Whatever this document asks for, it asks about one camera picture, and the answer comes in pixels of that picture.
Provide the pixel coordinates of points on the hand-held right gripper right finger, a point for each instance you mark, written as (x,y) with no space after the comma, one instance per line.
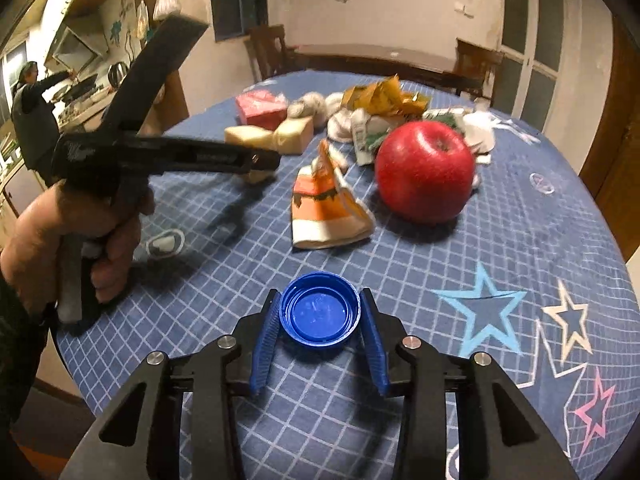
(372,340)

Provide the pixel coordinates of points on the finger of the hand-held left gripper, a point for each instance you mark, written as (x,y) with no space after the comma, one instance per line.
(210,157)
(160,55)

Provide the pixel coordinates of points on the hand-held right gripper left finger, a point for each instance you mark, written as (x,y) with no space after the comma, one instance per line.
(265,340)

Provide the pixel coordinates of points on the blue plastic bottle cap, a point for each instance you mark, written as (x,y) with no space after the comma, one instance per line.
(320,310)

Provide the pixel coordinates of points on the white tissue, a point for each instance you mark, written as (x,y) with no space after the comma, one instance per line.
(342,125)
(480,132)
(306,105)

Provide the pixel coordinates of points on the crushed orange white paper cup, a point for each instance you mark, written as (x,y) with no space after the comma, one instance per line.
(320,210)

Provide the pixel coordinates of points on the person's left hand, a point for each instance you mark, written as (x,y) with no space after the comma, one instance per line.
(35,240)

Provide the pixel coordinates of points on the pale yellow sponge piece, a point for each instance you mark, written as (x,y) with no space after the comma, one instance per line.
(295,135)
(247,139)

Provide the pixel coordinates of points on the steel kettle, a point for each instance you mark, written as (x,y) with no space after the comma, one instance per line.
(117,75)

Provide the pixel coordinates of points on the black wok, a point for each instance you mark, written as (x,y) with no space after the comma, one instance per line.
(80,87)

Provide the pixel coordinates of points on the pink packet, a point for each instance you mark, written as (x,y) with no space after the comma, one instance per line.
(260,110)

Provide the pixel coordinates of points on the metal range hood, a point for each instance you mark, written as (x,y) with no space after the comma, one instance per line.
(75,50)

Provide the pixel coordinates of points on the dark window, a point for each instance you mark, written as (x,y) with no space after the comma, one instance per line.
(237,0)

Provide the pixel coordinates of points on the dark wooden chair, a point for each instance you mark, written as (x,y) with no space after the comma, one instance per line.
(477,67)
(267,52)

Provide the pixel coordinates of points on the blue checked star tablecloth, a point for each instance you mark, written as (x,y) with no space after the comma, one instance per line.
(500,250)

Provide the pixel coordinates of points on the green white wrapper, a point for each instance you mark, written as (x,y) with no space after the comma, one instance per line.
(367,135)

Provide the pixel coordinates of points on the red apple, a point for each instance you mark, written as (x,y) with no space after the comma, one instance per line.
(425,170)

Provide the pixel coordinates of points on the crumpled gold foil wrapper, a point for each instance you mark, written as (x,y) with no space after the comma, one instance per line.
(380,97)

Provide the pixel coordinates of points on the open brown wooden door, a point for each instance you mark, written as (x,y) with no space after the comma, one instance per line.
(617,150)

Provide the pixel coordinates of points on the frosted glass double door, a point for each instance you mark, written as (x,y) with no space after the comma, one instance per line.
(532,35)

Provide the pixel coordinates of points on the white wall socket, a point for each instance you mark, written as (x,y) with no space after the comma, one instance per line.
(459,7)

